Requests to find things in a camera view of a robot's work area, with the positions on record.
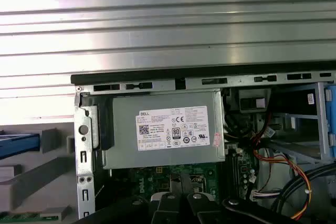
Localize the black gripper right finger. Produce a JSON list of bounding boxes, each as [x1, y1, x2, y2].
[[181, 173, 300, 224]]

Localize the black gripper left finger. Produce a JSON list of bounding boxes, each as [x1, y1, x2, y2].
[[77, 173, 184, 224]]

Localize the hard disk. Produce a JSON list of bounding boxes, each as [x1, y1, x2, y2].
[[0, 129, 40, 159]]

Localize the CPU socket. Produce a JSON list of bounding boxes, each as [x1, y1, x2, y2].
[[170, 173, 209, 196]]

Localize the green motherboard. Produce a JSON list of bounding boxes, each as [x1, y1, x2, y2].
[[109, 145, 259, 204]]

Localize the black RAM slot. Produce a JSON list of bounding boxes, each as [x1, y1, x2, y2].
[[230, 144, 240, 198]]

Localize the grey power supply unit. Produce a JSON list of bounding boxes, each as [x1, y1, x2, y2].
[[102, 90, 227, 170]]

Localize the black PC case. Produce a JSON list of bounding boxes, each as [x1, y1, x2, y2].
[[70, 69, 336, 224]]

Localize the grey parts rack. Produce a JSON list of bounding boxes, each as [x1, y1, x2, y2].
[[0, 128, 77, 224]]

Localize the green RAM stick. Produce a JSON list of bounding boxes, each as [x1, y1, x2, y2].
[[0, 212, 60, 224]]

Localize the metal optical drive cage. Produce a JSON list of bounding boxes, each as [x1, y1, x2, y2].
[[267, 81, 336, 162]]

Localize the blue drive cage latch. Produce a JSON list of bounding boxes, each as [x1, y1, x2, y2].
[[324, 83, 336, 158]]

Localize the orange and yellow wires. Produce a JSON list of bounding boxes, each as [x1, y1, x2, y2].
[[251, 111, 313, 221]]

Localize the black cable bundle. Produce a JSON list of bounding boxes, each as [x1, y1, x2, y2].
[[271, 165, 336, 221]]

